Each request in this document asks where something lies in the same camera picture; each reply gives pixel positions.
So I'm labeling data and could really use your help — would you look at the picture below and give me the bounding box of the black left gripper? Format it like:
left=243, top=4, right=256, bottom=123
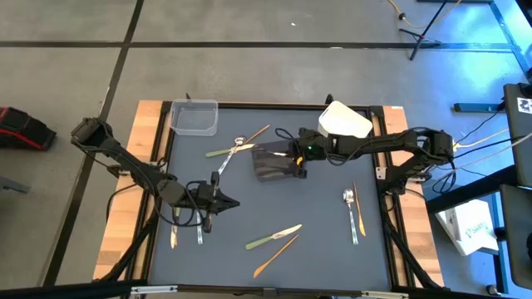
left=185, top=170, right=241, bottom=234

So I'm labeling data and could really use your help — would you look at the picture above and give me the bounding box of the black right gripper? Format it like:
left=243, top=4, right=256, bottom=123
left=288, top=126, right=336, bottom=180

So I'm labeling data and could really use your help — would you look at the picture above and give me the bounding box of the wooden chopstick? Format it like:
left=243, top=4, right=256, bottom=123
left=243, top=124, right=271, bottom=145
left=352, top=179, right=367, bottom=238

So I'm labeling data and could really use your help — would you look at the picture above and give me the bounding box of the green-handled table knife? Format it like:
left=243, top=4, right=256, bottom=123
left=244, top=223, right=303, bottom=252
left=204, top=143, right=257, bottom=159

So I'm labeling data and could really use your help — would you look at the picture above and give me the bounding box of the silver spoon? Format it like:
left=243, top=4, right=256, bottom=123
left=342, top=189, right=359, bottom=246
left=217, top=136, right=247, bottom=176

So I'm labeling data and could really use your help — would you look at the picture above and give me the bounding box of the dark translucent plastic bin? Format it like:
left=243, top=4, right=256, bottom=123
left=250, top=140, right=303, bottom=183

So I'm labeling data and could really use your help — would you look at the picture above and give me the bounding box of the white plastic bin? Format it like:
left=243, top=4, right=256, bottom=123
left=318, top=100, right=374, bottom=140

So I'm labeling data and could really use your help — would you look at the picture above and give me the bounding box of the dark grey table mat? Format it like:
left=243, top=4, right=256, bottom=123
left=149, top=106, right=392, bottom=287

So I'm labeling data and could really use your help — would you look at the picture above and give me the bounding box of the clear plastic bin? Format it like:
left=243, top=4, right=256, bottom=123
left=169, top=98, right=219, bottom=137

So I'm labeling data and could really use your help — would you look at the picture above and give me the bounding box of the black tripod stand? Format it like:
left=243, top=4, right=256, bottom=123
left=397, top=0, right=450, bottom=61

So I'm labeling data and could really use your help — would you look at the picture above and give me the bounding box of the black metal beam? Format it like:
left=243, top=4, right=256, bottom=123
left=426, top=164, right=520, bottom=213

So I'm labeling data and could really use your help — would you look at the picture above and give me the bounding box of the white cardboard box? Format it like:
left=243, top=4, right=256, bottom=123
left=434, top=199, right=500, bottom=257

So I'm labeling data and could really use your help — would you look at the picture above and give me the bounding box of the blue metal floor bar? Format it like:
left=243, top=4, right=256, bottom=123
left=453, top=102, right=506, bottom=113

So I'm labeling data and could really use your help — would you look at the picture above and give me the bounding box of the grey metal foot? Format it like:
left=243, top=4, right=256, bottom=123
left=0, top=175, right=32, bottom=195

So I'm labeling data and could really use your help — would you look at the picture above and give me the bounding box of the red and black bag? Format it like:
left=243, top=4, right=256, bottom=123
left=0, top=106, right=57, bottom=151

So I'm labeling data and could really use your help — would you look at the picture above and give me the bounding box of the black case with marker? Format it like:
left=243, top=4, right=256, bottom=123
left=502, top=82, right=532, bottom=188

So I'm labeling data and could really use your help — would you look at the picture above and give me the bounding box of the dark grey panel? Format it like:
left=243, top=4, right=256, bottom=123
left=498, top=184, right=532, bottom=292

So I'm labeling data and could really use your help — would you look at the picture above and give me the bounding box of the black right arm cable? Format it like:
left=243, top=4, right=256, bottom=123
left=274, top=126, right=298, bottom=145

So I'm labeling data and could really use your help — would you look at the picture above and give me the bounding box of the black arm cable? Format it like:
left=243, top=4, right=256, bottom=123
left=106, top=182, right=204, bottom=228
left=274, top=126, right=298, bottom=145

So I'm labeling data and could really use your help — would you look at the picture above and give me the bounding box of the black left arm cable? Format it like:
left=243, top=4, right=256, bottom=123
left=106, top=182, right=204, bottom=228

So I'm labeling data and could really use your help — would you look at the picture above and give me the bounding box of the black corner bracket plate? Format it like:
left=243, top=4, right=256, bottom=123
left=369, top=105, right=387, bottom=125

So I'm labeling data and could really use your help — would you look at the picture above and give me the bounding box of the black aluminium table frame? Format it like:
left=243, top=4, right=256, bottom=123
left=93, top=99, right=448, bottom=299

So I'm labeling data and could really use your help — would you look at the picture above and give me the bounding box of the yellow cable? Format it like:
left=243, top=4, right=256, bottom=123
left=387, top=0, right=462, bottom=30

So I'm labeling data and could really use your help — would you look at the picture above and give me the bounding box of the black cable bundle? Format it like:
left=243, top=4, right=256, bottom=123
left=431, top=110, right=532, bottom=196

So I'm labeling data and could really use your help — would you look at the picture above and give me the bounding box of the beige cable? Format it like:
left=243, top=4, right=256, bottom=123
left=452, top=128, right=532, bottom=184

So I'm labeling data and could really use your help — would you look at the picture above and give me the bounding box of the blue metal frame leg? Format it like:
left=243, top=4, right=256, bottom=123
left=417, top=0, right=532, bottom=80

